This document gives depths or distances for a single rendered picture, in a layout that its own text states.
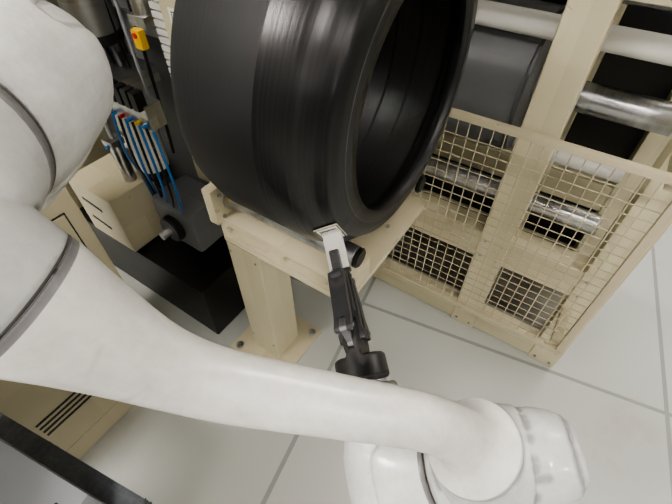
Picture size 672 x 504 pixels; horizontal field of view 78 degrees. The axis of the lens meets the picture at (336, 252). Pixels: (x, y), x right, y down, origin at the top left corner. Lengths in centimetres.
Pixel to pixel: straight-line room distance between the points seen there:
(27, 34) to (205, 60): 26
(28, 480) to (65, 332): 65
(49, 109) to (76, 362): 17
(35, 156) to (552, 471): 51
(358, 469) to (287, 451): 102
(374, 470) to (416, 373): 117
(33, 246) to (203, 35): 39
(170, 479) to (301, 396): 131
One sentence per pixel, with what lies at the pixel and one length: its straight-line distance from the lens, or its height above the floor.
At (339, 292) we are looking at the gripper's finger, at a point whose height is 104.
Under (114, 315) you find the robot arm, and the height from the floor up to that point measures 129.
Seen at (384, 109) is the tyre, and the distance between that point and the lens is 106.
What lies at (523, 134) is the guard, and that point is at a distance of 108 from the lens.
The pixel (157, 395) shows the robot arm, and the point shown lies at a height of 122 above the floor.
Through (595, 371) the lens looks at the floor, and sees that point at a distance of 198.
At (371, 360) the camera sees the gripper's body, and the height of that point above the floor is 100.
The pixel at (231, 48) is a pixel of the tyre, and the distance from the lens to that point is 57.
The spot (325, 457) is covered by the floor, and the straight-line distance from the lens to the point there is 158.
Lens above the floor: 152
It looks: 48 degrees down
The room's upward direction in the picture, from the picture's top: straight up
